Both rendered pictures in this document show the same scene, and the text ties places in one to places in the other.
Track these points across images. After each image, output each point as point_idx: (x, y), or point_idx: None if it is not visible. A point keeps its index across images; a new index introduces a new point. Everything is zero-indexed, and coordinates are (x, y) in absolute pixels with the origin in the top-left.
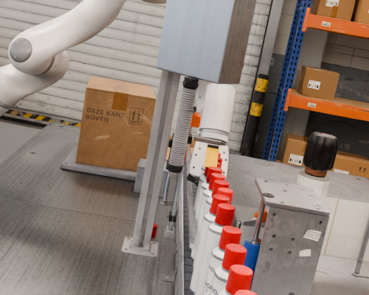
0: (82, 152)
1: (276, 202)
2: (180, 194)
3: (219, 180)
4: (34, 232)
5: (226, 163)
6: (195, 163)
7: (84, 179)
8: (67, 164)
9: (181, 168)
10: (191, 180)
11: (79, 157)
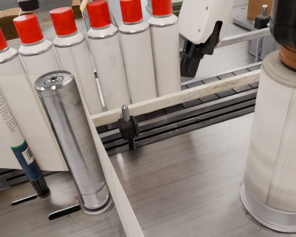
0: (251, 7)
1: None
2: (257, 62)
3: None
4: (92, 61)
5: (205, 14)
6: (181, 12)
7: (229, 33)
8: (235, 19)
9: (22, 4)
10: (183, 38)
11: (249, 12)
